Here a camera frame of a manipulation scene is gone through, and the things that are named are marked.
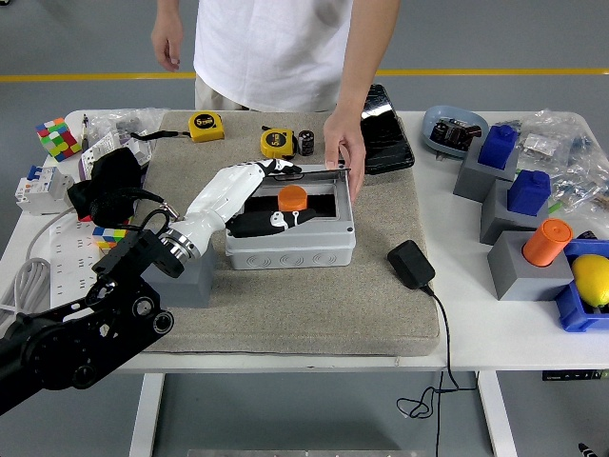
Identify black power adapter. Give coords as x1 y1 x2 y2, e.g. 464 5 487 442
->
385 239 437 289

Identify white power strip cable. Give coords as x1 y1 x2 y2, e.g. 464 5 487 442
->
0 211 77 334

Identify dark electronic parts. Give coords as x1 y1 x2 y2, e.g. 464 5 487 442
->
429 117 482 152

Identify yellow lemon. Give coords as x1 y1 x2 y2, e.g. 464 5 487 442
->
569 253 609 308

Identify clear plastic bags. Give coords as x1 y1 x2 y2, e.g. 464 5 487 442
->
85 107 170 144

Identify white electrical module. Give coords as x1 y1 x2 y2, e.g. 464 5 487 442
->
121 137 153 166

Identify white power strip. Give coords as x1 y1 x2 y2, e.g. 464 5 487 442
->
47 219 104 310

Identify white circuit breaker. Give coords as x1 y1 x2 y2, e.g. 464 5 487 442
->
12 164 75 216

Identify blue-grey bowl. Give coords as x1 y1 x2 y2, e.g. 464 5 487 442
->
422 104 490 161

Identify yellow tape measure with strap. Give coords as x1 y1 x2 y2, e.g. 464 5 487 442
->
128 111 225 144

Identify blue square battery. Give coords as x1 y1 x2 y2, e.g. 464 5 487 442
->
477 124 520 171
505 169 552 215

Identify white purple card packet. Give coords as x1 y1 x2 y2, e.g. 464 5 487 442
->
75 131 125 182

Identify person's left hand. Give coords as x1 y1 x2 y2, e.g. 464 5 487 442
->
323 107 367 201

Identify small colourful puzzle cube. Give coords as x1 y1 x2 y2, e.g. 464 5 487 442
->
91 223 130 251

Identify smoky transparent box lid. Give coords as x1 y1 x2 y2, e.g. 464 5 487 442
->
256 164 353 185

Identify black adapter cord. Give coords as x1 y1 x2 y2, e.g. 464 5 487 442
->
395 283 479 457

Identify black cloth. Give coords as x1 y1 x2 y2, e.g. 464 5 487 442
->
66 147 147 225

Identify grey plastic junction box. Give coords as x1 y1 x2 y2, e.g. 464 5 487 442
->
223 164 358 271

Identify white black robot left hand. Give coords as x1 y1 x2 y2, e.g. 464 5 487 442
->
176 158 318 257

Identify grey block with round hole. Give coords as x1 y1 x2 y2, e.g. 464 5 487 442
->
142 242 218 308

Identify person's torso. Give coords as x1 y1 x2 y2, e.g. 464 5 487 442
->
192 0 356 114

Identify orange cylinder battery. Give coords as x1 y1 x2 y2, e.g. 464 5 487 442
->
277 184 309 212
521 217 573 267

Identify grey-brown mat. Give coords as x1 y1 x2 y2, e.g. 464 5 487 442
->
102 109 442 357

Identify clear bags of parts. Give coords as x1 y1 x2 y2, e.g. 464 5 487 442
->
494 108 609 213

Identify person's right hand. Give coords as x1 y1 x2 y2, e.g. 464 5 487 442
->
150 21 185 72

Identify white table leg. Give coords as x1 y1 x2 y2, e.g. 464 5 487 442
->
128 372 166 457
477 370 518 457

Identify blue plastic bin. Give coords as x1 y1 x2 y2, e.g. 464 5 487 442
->
554 237 609 333

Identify large colourful puzzle cube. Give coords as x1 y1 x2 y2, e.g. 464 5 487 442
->
33 117 82 164

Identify black table control panel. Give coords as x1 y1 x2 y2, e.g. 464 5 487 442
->
540 368 609 382

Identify grey block holder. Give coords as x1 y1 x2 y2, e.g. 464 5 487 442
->
479 179 551 247
451 140 521 204
485 229 575 302

